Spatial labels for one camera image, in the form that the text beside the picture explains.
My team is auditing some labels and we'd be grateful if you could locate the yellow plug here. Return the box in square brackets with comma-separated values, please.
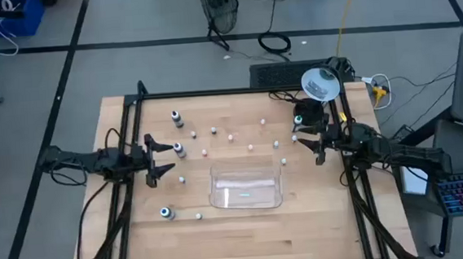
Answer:
[371, 86, 389, 100]

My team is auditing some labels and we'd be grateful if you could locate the large blue food coloring bottle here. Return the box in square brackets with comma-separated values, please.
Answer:
[159, 206, 177, 222]

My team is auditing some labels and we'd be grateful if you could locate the blue plastic crate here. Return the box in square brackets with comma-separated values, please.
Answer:
[0, 0, 48, 40]

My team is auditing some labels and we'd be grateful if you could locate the clear plastic bin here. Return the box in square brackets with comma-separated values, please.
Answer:
[206, 158, 285, 213]

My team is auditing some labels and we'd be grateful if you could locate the coiled black cable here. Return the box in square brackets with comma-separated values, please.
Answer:
[254, 0, 293, 57]

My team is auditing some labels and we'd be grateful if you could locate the large purple food coloring bottle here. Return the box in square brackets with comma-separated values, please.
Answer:
[173, 142, 187, 160]

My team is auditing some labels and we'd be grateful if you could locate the large black food coloring bottle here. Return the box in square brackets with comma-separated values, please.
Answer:
[170, 109, 185, 130]

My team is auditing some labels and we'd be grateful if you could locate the black desk lamp white shade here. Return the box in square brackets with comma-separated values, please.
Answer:
[289, 55, 355, 129]

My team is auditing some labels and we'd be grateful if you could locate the black keyboard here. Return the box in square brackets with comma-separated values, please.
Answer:
[247, 56, 356, 90]

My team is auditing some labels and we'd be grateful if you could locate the black floor fan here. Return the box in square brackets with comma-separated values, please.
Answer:
[199, 0, 243, 54]

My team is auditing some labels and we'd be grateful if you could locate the yellow extension cable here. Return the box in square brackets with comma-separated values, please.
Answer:
[330, 0, 365, 58]

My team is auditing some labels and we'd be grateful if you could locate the black base cable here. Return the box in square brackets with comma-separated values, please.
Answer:
[70, 180, 117, 259]

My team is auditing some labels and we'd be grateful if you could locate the white printed paper sheet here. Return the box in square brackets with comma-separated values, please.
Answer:
[400, 163, 430, 197]

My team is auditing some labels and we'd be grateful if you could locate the bundled black lamp cable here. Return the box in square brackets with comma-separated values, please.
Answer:
[268, 88, 303, 106]

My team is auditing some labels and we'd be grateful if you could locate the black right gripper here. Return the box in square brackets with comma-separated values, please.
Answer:
[291, 122, 342, 169]

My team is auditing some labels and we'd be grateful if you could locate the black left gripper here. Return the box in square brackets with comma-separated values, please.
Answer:
[128, 132, 179, 191]

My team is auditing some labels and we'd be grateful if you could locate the black aluminium table frame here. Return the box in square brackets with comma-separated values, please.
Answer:
[57, 62, 420, 259]

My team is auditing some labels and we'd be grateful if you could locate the white power cable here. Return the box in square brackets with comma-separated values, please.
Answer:
[360, 72, 395, 112]

